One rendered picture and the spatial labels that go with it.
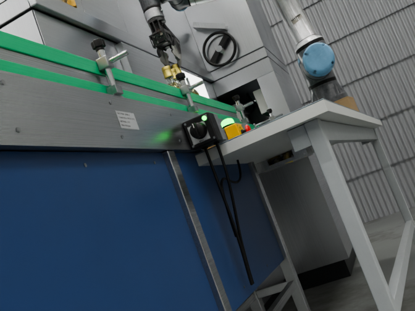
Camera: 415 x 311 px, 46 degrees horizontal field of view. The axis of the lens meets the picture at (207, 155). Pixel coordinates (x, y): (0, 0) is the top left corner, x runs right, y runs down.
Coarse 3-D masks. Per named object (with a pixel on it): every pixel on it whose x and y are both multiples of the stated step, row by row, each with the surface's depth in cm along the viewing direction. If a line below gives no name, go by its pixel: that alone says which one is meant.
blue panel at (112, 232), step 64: (0, 192) 66; (64, 192) 79; (128, 192) 97; (192, 192) 127; (256, 192) 185; (0, 256) 62; (64, 256) 73; (128, 256) 89; (192, 256) 113; (256, 256) 155
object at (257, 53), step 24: (216, 0) 298; (240, 0) 293; (192, 24) 303; (240, 24) 293; (264, 24) 333; (240, 48) 293; (264, 48) 288; (216, 72) 298; (240, 72) 293; (264, 72) 288; (240, 96) 321
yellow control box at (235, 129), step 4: (236, 124) 158; (240, 124) 164; (224, 128) 160; (228, 128) 159; (232, 128) 159; (236, 128) 158; (240, 128) 161; (224, 132) 160; (228, 132) 159; (232, 132) 159; (236, 132) 158; (240, 132) 159; (228, 136) 159; (232, 136) 159
